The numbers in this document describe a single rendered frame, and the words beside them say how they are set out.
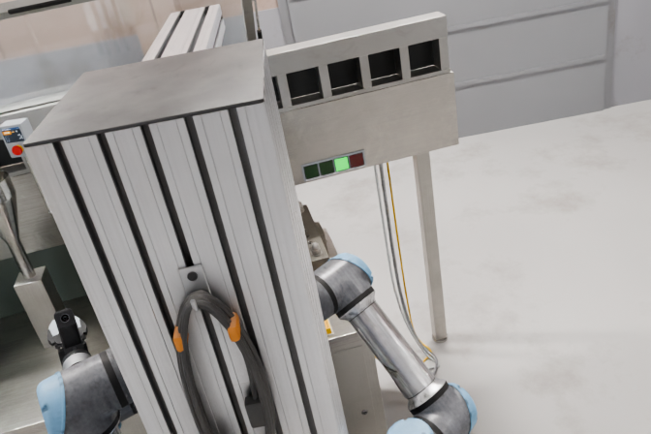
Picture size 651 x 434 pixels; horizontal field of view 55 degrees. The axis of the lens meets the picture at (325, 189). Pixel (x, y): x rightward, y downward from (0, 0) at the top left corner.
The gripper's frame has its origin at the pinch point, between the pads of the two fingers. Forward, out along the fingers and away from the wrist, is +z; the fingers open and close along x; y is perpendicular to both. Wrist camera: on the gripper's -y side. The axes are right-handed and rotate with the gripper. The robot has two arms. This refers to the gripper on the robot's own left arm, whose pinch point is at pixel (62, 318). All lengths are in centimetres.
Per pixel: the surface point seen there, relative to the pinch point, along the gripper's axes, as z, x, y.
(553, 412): -31, 173, 101
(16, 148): 28.1, 1.1, -41.4
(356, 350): -22, 81, 33
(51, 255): 65, 4, 12
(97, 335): 34.7, 10.6, 32.4
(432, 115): 17, 144, -25
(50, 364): 30.7, -5.9, 34.6
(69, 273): 64, 9, 21
